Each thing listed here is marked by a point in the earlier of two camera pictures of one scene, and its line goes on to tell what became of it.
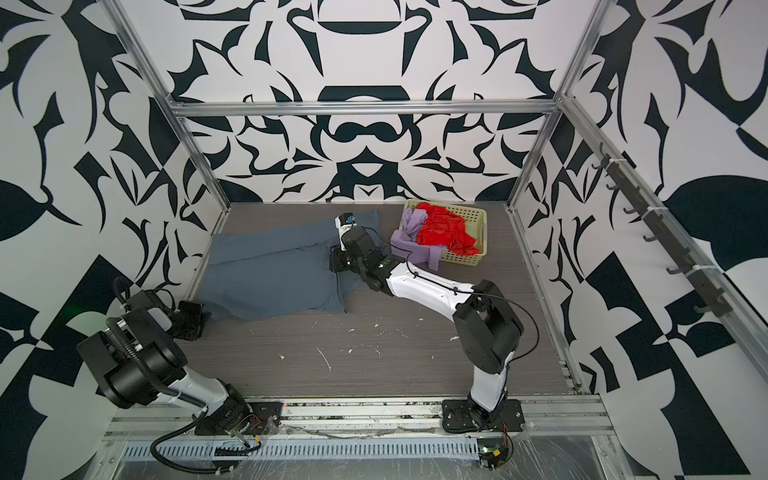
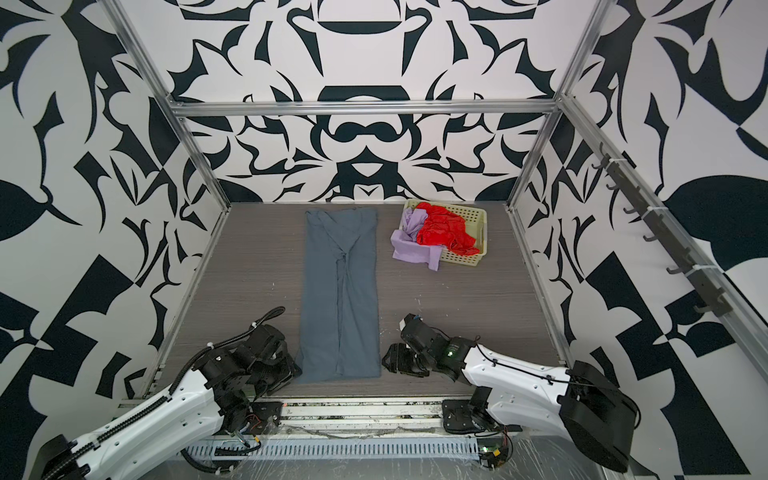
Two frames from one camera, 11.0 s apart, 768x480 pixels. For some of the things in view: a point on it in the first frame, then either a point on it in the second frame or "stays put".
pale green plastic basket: x=476 y=221 stays put
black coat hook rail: x=713 y=300 stays put
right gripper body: x=346 y=260 -> x=409 y=362
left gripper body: x=191 y=315 -> x=272 y=375
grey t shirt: x=281 y=269 -> x=340 y=318
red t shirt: x=442 y=227 stays put
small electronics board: x=493 y=452 stays put
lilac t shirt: x=404 y=242 stays put
